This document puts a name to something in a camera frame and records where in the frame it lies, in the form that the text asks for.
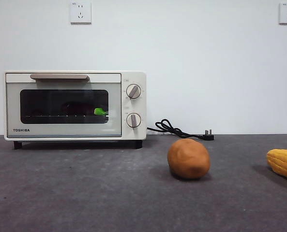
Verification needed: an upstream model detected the metal wire oven rack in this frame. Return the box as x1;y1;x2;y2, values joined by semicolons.
24;113;109;118

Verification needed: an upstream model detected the purple eggplant green stem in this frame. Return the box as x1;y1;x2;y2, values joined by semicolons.
60;101;109;116

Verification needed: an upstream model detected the beige round oven knob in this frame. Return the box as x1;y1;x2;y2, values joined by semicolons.
126;84;142;100
126;113;142;129

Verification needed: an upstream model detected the white Toshiba toaster oven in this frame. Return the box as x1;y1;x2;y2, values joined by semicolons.
4;70;148;150

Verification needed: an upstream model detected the black power cable with plug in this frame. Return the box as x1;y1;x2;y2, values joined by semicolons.
147;118;215;141

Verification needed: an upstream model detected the glass oven door beige handle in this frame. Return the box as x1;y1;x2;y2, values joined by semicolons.
6;73;122;139

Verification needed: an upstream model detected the brown potato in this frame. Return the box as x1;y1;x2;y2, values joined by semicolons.
167;138;211;180

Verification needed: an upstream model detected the yellow corn cob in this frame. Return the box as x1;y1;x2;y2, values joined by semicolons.
266;148;287;184

